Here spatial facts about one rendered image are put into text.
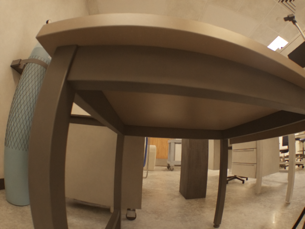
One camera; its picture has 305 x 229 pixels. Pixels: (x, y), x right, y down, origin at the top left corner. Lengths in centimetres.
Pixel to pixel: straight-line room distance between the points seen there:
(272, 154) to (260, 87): 183
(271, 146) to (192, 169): 112
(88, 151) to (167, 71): 87
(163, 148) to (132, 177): 411
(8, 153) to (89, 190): 64
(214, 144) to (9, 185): 282
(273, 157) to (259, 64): 188
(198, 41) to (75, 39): 17
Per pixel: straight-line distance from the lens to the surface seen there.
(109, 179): 96
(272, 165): 208
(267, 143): 197
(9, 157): 113
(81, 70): 19
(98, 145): 95
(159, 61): 18
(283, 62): 30
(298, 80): 38
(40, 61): 122
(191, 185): 159
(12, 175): 115
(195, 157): 156
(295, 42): 155
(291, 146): 146
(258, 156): 173
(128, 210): 106
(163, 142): 499
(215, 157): 267
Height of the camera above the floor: 54
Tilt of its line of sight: 15 degrees up
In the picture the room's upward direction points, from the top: 3 degrees clockwise
